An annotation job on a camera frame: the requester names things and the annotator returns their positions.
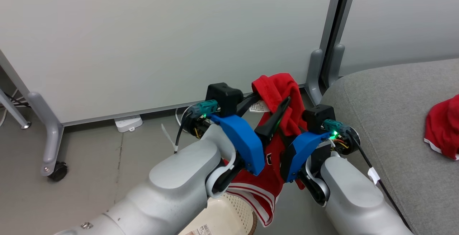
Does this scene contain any beige perforated laundry basket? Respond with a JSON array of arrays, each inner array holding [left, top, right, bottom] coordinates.
[[178, 192, 258, 235]]

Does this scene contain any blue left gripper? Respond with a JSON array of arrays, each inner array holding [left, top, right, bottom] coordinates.
[[210, 93, 292, 176]]

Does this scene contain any black floor cable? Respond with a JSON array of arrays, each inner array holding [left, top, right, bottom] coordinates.
[[4, 92, 30, 108]]

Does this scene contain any red cloth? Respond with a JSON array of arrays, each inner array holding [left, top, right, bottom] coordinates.
[[424, 94, 459, 161]]

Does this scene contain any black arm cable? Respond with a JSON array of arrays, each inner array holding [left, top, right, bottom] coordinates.
[[346, 131, 413, 232], [175, 111, 194, 153]]

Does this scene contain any large white partition panel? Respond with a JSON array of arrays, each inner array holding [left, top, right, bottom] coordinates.
[[0, 0, 336, 126]]

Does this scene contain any grey metal table leg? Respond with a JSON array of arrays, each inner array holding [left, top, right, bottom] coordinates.
[[0, 88, 32, 130]]

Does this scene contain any red jersey with white stripes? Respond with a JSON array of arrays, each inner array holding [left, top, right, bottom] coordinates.
[[224, 73, 309, 227]]

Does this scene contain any black caster wheel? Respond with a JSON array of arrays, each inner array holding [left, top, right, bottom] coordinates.
[[48, 161, 68, 182]]

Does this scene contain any grey fabric sofa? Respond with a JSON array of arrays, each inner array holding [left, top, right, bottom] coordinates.
[[320, 58, 459, 235]]

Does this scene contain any white power strip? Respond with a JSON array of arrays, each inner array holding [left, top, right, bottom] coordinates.
[[114, 115, 143, 133]]

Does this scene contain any white cable label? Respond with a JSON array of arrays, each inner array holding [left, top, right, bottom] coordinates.
[[368, 167, 380, 185]]

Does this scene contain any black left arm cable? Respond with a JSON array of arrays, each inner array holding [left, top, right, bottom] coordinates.
[[175, 111, 194, 153]]

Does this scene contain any white cable tie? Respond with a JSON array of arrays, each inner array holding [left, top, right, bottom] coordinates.
[[161, 123, 179, 153]]

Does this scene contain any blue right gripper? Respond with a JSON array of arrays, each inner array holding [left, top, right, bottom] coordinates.
[[280, 131, 332, 183]]

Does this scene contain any grey partition leg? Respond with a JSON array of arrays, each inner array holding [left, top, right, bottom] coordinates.
[[328, 44, 345, 86], [28, 91, 64, 177], [306, 49, 325, 105]]

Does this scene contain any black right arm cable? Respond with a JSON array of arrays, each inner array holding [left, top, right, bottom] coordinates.
[[346, 131, 413, 232]]

